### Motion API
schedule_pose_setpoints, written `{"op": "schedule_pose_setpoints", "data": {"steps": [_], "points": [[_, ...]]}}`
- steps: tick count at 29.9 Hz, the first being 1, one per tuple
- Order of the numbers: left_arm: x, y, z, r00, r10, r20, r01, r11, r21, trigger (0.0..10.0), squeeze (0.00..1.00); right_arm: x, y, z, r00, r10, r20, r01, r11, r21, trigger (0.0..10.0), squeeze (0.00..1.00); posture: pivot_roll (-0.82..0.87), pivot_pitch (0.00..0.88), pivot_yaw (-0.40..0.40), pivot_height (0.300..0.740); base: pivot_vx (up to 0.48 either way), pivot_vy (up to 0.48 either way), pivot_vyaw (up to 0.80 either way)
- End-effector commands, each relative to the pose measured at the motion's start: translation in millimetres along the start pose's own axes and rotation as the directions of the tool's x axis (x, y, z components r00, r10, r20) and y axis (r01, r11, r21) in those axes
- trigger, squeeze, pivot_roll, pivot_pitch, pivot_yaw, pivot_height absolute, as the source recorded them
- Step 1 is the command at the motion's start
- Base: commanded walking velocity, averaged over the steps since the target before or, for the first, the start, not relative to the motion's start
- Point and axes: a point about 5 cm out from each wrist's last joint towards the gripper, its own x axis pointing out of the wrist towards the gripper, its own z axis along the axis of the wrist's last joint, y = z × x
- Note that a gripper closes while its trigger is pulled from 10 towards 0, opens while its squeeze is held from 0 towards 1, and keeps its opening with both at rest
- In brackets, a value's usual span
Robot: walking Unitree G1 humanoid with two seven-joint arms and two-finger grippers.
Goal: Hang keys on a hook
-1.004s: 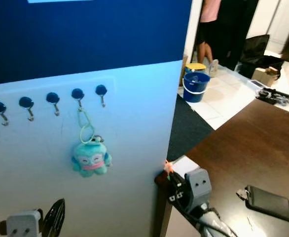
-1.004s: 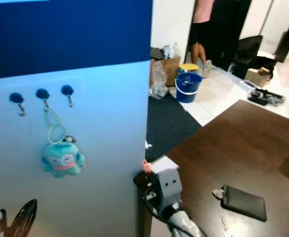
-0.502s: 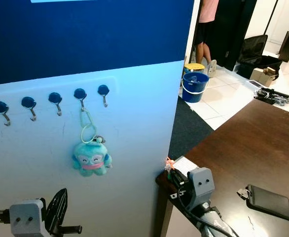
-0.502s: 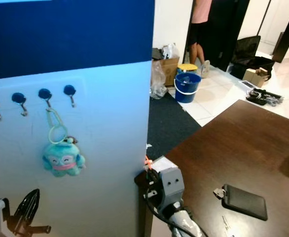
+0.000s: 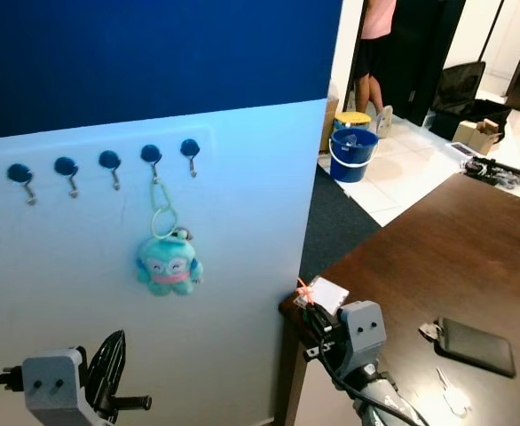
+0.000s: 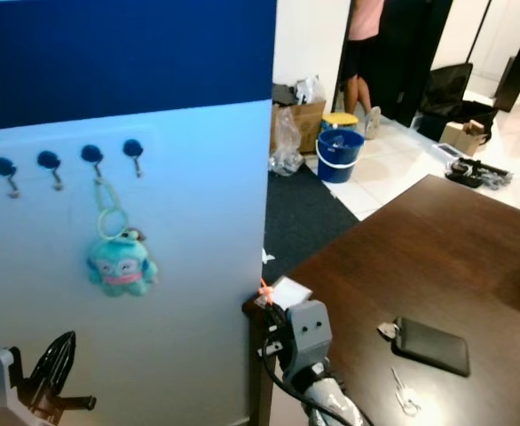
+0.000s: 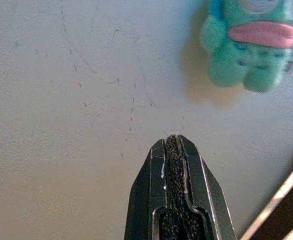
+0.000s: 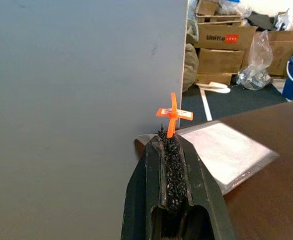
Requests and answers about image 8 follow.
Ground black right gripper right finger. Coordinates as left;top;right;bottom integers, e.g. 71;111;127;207
173;134;237;240

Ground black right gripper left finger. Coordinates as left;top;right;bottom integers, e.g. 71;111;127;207
120;124;176;240

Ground orange plastic key tag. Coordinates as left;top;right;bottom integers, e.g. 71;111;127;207
155;92;194;139

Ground dark brown wooden table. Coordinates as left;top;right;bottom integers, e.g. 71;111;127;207
133;98;293;240

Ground white partition panel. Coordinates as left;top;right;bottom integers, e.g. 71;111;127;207
0;0;189;240

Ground flat cardboard box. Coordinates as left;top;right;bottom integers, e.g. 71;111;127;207
195;72;234;86

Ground grey-green sack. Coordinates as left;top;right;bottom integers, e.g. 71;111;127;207
182;43;200;93

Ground plain cardboard box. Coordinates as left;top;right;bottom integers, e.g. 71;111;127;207
197;47;245;75

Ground clear plastic bag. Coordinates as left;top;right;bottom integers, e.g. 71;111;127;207
236;29;274;90

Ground large cardboard box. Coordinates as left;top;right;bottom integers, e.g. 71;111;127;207
267;29;293;77

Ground cardboard box with Unitree print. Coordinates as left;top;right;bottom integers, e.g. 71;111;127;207
193;21;258;52

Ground black foam sheet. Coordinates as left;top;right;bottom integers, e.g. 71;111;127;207
246;11;275;32

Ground small open cardboard box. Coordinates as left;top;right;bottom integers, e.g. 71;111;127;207
196;0;220;16

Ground crumpled clear plastic wrap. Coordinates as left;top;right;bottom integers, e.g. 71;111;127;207
216;0;252;18

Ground silver plastic bag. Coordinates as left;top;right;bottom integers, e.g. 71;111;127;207
273;7;293;32

